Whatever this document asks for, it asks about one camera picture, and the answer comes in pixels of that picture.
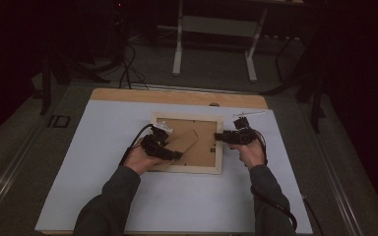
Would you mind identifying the person's right hand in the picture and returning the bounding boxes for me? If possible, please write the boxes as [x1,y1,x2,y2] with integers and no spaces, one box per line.
[230,139,266,171]

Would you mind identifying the white table mat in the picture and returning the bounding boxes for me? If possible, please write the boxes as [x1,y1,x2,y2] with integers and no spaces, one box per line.
[33,99,313,234]

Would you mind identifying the wooden picture frame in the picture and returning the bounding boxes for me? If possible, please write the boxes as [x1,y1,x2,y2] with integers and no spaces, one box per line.
[148,111,224,175]

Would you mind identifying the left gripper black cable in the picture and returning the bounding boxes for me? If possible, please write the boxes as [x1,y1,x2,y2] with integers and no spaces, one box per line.
[118,123,155,166]

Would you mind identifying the black floor socket box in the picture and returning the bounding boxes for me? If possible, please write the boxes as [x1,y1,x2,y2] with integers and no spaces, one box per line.
[47,114,72,129]

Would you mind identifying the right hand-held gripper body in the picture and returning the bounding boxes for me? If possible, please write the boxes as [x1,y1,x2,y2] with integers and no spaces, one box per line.
[227,110,266,146]

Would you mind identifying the thin black cable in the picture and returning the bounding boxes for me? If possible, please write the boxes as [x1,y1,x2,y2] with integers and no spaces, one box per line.
[300,192,325,236]

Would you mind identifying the dark metal stand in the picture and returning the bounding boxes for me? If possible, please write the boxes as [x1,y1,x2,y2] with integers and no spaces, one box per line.
[38,55,111,116]
[260,32,328,134]

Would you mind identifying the black floor cables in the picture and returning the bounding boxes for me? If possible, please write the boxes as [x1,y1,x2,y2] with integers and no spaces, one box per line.
[119,42,150,90]

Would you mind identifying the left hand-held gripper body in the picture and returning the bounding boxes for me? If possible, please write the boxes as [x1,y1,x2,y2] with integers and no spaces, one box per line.
[141,120,173,160]

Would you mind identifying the white metal stand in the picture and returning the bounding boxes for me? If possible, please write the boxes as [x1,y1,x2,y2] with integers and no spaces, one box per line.
[171,0,306,83]

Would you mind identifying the grey metal floor rail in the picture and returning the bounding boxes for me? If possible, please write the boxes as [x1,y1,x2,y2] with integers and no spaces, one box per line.
[303,107,363,236]
[0,124,43,220]

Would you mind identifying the person's left hand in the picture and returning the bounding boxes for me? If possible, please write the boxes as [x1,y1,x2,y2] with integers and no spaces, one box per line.
[124,139,165,176]

